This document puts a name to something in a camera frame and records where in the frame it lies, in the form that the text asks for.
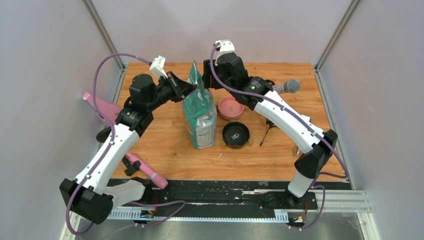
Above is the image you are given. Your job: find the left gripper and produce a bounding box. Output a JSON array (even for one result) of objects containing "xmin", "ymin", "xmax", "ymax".
[{"xmin": 146, "ymin": 71, "xmax": 199, "ymax": 112}]

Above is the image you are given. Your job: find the green dog food bag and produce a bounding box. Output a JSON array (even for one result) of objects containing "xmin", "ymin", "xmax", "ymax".
[{"xmin": 182, "ymin": 62, "xmax": 217, "ymax": 149}]

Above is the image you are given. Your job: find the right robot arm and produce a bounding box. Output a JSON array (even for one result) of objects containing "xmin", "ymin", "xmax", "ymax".
[{"xmin": 202, "ymin": 52, "xmax": 338, "ymax": 209}]

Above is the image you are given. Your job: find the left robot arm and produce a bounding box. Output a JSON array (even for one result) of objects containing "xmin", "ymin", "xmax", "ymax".
[{"xmin": 59, "ymin": 71, "xmax": 198, "ymax": 225}]

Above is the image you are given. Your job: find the pink pet bowl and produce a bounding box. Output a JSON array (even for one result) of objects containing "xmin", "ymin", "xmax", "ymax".
[{"xmin": 217, "ymin": 96, "xmax": 245, "ymax": 121}]

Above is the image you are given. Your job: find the black pet bowl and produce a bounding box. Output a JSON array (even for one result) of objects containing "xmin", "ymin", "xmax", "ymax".
[{"xmin": 222, "ymin": 121, "xmax": 251, "ymax": 149}]

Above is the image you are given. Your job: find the glitter silver microphone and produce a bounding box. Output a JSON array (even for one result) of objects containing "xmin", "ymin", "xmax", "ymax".
[{"xmin": 272, "ymin": 79, "xmax": 301, "ymax": 94}]

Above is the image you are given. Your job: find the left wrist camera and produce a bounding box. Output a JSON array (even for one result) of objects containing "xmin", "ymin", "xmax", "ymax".
[{"xmin": 149, "ymin": 55, "xmax": 167, "ymax": 79}]

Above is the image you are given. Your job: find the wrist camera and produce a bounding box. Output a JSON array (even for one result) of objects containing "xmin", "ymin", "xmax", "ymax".
[
  {"xmin": 149, "ymin": 55, "xmax": 167, "ymax": 79},
  {"xmin": 213, "ymin": 39, "xmax": 235, "ymax": 60}
]

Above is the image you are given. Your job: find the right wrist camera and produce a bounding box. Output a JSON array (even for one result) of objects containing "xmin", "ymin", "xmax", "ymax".
[{"xmin": 213, "ymin": 39, "xmax": 235, "ymax": 60}]

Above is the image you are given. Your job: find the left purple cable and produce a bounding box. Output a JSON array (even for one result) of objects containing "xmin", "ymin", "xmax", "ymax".
[{"xmin": 65, "ymin": 52, "xmax": 153, "ymax": 237}]

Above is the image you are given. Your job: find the black mounting rail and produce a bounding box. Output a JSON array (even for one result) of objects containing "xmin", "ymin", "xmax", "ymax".
[{"xmin": 109, "ymin": 178, "xmax": 352, "ymax": 221}]

